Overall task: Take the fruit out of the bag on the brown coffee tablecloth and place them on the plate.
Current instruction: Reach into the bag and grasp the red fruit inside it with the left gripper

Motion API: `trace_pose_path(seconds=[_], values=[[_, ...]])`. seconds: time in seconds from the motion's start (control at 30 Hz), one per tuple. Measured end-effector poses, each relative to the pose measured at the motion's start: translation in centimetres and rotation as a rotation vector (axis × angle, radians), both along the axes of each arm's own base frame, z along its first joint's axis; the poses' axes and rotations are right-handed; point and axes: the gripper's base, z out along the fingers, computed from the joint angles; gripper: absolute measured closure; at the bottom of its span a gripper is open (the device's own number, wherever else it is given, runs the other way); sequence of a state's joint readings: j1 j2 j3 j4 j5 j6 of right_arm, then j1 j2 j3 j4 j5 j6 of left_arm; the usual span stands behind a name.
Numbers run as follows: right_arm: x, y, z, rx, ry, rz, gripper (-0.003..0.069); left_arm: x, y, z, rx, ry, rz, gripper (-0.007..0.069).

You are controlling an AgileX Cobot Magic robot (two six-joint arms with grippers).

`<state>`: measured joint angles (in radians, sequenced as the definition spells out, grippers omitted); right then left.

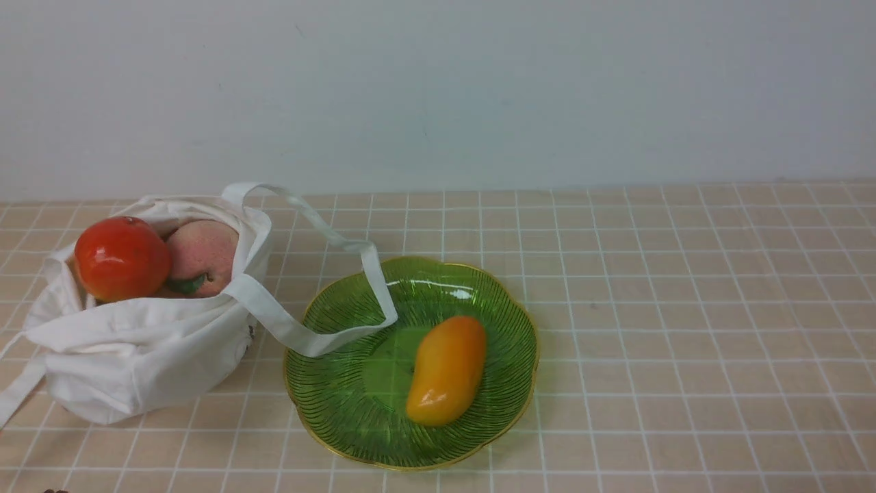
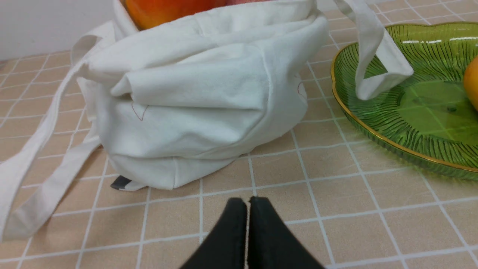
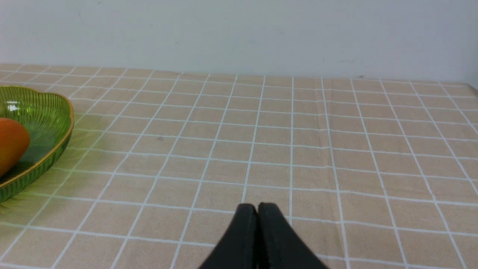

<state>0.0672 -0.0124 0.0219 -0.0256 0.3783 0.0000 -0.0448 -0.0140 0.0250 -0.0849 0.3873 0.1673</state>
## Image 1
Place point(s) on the green glass plate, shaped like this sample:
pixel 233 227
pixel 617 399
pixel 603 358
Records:
pixel 353 401

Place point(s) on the pink peach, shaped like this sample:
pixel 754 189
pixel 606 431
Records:
pixel 202 254

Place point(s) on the yellow orange mango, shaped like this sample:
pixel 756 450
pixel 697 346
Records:
pixel 448 370

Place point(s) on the red tomato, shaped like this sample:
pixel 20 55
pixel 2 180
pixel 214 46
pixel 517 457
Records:
pixel 121 258

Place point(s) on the white cloth bag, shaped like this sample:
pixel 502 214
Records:
pixel 107 363

